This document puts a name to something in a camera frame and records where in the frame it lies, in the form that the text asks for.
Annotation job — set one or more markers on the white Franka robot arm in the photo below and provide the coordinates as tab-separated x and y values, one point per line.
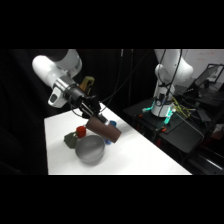
56	75

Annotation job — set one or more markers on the grey bowl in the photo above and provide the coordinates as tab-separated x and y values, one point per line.
90	150

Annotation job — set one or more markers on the blue cup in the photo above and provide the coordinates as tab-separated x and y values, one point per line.
113	124

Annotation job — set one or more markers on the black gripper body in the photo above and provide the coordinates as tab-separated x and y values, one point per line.
81	98

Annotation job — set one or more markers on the olive grey plush toy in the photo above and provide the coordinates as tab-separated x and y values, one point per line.
70	140

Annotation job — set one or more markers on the brown cup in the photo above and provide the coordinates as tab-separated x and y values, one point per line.
106	131

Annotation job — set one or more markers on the tan wrist camera mount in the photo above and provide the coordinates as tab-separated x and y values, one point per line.
87	83

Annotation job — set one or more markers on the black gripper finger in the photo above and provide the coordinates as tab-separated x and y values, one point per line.
102	118
89	116

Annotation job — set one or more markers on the blue sponge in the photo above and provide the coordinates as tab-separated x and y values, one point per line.
108	141

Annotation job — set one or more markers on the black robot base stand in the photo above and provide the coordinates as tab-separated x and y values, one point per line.
180	133

